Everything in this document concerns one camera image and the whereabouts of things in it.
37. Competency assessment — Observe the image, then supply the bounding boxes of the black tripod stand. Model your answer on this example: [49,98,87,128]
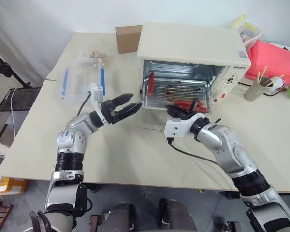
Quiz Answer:
[0,45,32,89]

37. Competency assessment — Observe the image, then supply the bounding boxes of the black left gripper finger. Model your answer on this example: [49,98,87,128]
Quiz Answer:
[116,102,143,120]
[111,93,134,107]

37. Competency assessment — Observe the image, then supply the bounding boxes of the white thin cable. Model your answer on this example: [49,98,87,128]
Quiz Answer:
[9,87,17,137]

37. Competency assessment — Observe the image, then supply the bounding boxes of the yellow cardboard box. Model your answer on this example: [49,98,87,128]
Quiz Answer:
[0,170,29,196]

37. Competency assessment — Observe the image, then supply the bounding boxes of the yellow plastic item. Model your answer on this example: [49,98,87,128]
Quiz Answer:
[232,14,248,29]

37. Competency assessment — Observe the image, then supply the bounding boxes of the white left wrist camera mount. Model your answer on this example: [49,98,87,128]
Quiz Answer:
[88,82,110,126]

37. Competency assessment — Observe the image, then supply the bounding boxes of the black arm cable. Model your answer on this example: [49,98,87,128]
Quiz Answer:
[76,92,92,117]
[167,137,220,167]

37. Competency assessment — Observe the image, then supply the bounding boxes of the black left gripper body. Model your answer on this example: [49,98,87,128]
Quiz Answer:
[100,99,123,125]

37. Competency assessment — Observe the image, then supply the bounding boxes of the grey cup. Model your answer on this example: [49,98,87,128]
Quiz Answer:
[243,78,273,102]

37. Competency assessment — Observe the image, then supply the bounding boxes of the black flat stand base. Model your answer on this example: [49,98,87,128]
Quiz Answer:
[0,87,42,112]

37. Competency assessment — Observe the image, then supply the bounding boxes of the clear container with blue clips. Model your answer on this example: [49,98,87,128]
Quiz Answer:
[60,63,107,107]

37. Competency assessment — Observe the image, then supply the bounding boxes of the red fabric bag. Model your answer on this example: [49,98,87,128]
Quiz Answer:
[245,39,290,84]

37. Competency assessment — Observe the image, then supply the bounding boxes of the red sausages in row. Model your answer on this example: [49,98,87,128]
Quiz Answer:
[172,99,209,114]

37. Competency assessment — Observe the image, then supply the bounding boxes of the wooden chopsticks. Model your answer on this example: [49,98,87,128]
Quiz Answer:
[257,65,285,87]

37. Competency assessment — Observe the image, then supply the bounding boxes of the dark rounded robot part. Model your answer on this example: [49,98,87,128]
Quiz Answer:
[159,198,197,232]
[102,202,136,232]

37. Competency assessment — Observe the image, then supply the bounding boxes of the single red sausage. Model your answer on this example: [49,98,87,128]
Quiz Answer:
[148,71,156,97]

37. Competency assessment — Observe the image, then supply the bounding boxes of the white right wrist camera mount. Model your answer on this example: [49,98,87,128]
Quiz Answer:
[164,113,206,139]

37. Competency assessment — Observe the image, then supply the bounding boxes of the clear bag of snacks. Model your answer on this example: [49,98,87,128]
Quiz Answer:
[73,48,108,71]

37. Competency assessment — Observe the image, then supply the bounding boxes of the cream white toaster oven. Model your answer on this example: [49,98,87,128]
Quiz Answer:
[136,22,252,115]

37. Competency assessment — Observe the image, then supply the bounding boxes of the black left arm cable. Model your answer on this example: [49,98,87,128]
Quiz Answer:
[76,92,92,117]

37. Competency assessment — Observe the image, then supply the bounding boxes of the clear bin with items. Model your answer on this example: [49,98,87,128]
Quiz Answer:
[238,21,267,52]

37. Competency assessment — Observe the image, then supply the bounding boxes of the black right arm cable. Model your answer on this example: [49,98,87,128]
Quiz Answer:
[167,137,220,167]

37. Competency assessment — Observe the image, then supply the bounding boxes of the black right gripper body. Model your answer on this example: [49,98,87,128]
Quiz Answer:
[175,110,197,121]

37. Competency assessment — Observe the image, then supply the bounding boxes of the metal baking tray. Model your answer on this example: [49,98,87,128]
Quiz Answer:
[142,77,213,114]

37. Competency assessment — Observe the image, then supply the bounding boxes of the brown cardboard box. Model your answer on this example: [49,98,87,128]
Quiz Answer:
[115,24,143,55]

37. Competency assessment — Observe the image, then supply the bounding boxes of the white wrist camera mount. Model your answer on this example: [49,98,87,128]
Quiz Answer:
[88,82,110,126]
[164,113,206,139]

